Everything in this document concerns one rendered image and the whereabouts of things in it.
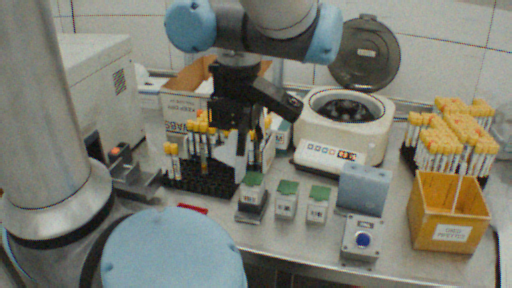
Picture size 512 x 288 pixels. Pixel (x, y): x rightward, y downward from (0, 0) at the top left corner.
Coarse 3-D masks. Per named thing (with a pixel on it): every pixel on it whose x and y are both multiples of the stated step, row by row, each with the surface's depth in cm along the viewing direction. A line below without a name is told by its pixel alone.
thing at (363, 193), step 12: (348, 168) 73; (360, 168) 73; (372, 168) 73; (348, 180) 73; (360, 180) 72; (372, 180) 71; (384, 180) 70; (348, 192) 74; (360, 192) 73; (372, 192) 72; (384, 192) 71; (336, 204) 77; (348, 204) 76; (360, 204) 75; (372, 204) 73; (372, 216) 74
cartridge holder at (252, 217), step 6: (264, 192) 77; (264, 198) 76; (240, 204) 75; (246, 204) 74; (252, 204) 74; (264, 204) 77; (240, 210) 75; (246, 210) 75; (252, 210) 75; (258, 210) 74; (264, 210) 76; (234, 216) 74; (240, 216) 74; (246, 216) 74; (252, 216) 74; (258, 216) 74; (252, 222) 74; (258, 222) 73
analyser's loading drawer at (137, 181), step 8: (120, 160) 81; (112, 168) 79; (120, 168) 82; (128, 168) 82; (136, 168) 80; (160, 168) 80; (112, 176) 79; (120, 176) 81; (128, 176) 77; (136, 176) 81; (144, 176) 81; (152, 176) 78; (160, 176) 80; (120, 184) 78; (128, 184) 78; (136, 184) 78; (144, 184) 75; (152, 184) 77; (160, 184) 81; (136, 192) 78; (144, 192) 76; (152, 192) 78
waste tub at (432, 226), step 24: (432, 192) 74; (456, 192) 73; (480, 192) 66; (408, 216) 74; (432, 216) 62; (456, 216) 61; (480, 216) 60; (432, 240) 65; (456, 240) 64; (480, 240) 63
